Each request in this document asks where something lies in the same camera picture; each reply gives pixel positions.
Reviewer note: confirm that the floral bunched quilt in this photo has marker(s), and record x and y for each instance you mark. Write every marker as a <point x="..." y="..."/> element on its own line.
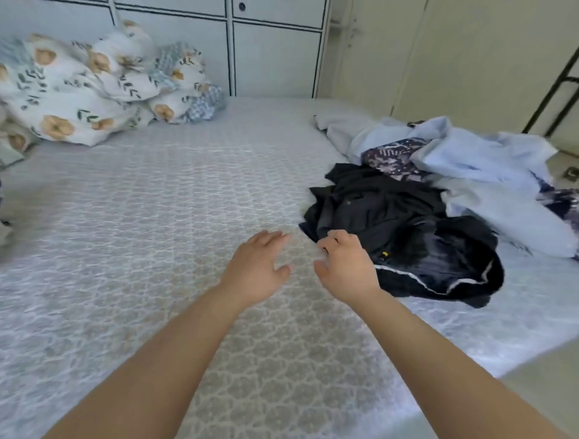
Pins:
<point x="204" y="99"/>

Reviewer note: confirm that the floral pillow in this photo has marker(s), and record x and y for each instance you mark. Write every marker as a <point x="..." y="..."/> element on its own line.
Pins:
<point x="14" y="140"/>

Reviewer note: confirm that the person's right hand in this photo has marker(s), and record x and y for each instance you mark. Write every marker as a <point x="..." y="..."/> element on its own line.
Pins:
<point x="348" y="269"/>

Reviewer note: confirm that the person's left hand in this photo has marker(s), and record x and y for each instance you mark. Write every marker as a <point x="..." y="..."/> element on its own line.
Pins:
<point x="253" y="269"/>

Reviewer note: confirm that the bed with grey patterned sheet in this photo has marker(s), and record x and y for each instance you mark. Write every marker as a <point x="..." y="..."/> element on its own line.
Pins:
<point x="163" y="199"/>

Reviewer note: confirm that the white door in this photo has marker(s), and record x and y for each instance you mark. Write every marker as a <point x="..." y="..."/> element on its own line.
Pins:
<point x="452" y="54"/>

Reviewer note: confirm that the person's right forearm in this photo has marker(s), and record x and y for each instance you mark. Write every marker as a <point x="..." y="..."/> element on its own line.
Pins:
<point x="452" y="380"/>

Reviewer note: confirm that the black metal rack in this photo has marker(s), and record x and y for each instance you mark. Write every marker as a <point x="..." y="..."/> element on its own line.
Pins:
<point x="554" y="90"/>

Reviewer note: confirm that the white wardrobe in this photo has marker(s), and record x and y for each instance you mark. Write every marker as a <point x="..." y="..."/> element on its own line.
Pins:
<point x="271" y="45"/>

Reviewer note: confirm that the light blue hooded jacket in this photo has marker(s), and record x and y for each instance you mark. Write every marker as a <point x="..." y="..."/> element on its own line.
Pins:
<point x="488" y="172"/>

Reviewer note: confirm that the dark purple patterned garment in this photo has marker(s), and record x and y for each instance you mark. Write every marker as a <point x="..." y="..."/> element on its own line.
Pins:
<point x="394" y="158"/>

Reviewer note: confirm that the black shorts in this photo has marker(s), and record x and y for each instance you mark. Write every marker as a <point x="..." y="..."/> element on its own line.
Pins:
<point x="371" y="204"/>

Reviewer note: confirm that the person's left forearm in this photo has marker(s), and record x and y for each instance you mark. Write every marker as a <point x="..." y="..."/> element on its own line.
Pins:
<point x="154" y="380"/>

